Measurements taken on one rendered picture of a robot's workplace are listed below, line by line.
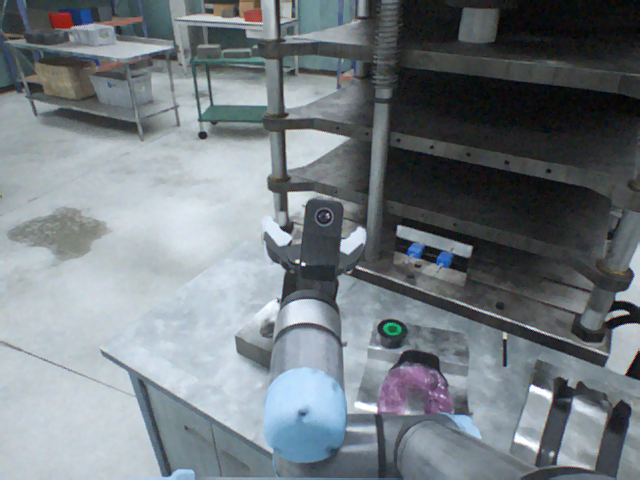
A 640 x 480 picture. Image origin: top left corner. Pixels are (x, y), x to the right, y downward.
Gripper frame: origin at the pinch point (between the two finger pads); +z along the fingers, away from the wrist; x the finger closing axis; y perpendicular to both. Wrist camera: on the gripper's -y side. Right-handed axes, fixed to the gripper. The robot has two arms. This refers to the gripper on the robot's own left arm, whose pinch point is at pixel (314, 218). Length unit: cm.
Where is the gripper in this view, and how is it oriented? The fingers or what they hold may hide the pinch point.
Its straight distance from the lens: 68.7
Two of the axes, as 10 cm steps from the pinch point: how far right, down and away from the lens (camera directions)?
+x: 9.9, 1.2, 0.6
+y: -1.4, 8.4, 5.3
